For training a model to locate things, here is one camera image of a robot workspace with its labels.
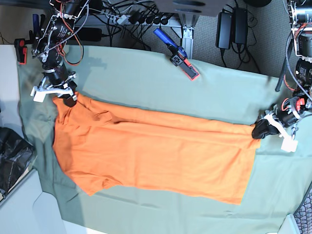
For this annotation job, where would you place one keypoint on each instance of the aluminium frame post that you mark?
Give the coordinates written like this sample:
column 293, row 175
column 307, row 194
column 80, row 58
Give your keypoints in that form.
column 185, row 31

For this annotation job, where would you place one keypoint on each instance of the black power brick left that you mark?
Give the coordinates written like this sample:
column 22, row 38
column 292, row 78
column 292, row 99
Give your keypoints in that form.
column 90, row 34

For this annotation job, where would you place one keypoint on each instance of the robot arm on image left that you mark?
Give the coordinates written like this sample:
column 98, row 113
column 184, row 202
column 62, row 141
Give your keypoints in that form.
column 48, row 47

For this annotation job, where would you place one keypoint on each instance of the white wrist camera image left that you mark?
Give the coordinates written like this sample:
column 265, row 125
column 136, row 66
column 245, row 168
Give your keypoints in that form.
column 38, row 94

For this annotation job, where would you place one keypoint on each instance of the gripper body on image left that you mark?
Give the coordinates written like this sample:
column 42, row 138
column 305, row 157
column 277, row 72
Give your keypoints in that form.
column 58, row 81

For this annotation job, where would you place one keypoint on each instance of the blue clamp on table centre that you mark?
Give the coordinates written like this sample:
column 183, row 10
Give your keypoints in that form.
column 179, row 57

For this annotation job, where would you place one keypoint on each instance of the black plastic bag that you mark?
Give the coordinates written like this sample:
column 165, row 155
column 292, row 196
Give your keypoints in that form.
column 15, row 156

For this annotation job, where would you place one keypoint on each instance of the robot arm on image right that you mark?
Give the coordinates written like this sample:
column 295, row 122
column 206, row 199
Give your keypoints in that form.
column 296, row 74

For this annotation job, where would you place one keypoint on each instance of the green table cloth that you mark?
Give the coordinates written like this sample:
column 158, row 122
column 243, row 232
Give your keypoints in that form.
column 148, row 80

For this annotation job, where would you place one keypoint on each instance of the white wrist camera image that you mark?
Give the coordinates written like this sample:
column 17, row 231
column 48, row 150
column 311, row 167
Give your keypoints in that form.
column 289, row 145
column 38, row 94

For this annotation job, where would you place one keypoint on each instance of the black power adapter pair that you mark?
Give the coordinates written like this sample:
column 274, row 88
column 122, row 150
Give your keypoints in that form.
column 232, row 27

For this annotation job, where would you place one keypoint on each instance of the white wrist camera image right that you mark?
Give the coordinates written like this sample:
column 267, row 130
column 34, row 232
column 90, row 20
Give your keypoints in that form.
column 289, row 145

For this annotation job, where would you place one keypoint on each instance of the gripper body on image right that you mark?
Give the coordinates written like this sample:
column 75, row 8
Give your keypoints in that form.
column 290, row 112

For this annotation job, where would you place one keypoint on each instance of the orange T-shirt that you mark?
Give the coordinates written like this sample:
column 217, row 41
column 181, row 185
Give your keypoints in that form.
column 100, row 145

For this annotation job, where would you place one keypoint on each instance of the blue clamp at table corner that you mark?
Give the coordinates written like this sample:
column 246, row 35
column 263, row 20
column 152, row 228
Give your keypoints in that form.
column 20, row 45

